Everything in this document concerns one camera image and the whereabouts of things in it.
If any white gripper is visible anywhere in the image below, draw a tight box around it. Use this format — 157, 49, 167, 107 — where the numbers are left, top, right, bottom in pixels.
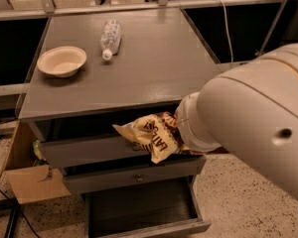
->
175, 92, 221, 152

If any brown chip bag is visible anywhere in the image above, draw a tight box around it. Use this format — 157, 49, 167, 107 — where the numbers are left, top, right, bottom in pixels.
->
112, 112, 202, 164

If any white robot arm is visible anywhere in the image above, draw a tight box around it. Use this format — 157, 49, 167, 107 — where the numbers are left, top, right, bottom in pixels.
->
176, 44, 298, 200

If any grey drawer cabinet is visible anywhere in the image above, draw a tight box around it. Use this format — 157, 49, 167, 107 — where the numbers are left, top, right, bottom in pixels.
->
18, 7, 234, 196

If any grey bottom drawer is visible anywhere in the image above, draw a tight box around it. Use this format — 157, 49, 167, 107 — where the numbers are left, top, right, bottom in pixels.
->
84, 178, 211, 238

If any grey drawer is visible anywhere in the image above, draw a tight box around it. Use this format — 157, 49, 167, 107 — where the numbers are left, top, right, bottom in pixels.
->
39, 118, 221, 169
63, 155, 206, 194
84, 178, 211, 238

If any grey top drawer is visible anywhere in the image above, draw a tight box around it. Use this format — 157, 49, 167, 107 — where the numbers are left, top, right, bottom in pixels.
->
39, 118, 221, 169

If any grey middle drawer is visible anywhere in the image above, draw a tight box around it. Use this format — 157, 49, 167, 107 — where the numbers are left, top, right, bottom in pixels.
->
63, 155, 206, 194

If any clear plastic water bottle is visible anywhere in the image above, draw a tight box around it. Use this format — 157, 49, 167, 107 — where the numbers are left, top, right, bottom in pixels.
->
100, 20, 122, 60

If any white paper bowl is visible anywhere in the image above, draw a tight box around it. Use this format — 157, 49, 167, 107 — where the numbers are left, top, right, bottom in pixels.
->
37, 46, 86, 78

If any brown cardboard box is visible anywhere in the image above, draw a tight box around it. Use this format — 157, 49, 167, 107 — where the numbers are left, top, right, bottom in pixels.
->
2, 122, 71, 204

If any white cable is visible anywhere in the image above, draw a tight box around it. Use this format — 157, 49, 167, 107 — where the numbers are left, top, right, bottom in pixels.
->
207, 0, 235, 67

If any metal frame rail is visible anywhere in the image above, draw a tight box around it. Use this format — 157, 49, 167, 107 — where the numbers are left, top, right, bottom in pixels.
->
0, 0, 289, 22

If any black floor cable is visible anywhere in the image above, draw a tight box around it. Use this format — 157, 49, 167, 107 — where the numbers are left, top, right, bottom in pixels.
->
0, 177, 42, 238

